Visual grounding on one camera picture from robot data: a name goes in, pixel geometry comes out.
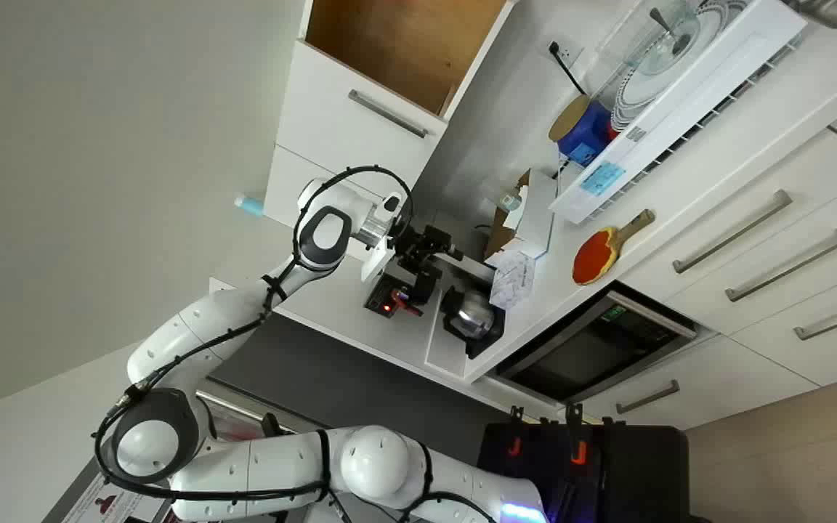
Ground silver cabinet handle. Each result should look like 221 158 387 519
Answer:
349 90 429 138

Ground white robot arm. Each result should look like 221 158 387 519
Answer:
93 167 547 523

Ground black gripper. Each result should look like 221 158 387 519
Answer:
388 225 451 280

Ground white lower drawers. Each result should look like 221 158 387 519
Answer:
583 126 837 429

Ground built-in black oven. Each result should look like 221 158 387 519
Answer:
497 280 699 401

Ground blue plastic container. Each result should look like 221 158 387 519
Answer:
558 102 609 164

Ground black case with red latches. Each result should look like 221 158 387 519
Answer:
477 410 690 523

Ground white upper cabinet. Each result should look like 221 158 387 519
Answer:
263 0 516 224

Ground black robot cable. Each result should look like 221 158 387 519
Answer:
257 161 416 301

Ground red table tennis paddle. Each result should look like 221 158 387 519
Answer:
573 208 653 285

